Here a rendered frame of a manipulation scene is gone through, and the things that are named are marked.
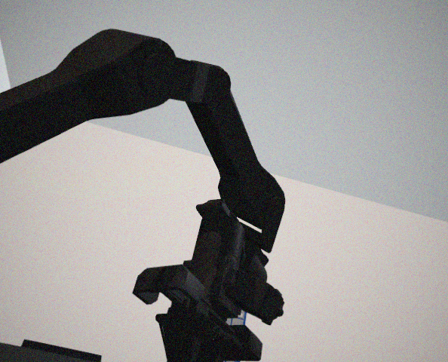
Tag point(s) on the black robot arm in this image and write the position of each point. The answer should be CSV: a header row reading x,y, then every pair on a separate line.
x,y
118,73

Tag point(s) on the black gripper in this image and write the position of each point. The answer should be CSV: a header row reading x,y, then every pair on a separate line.
x,y
194,329

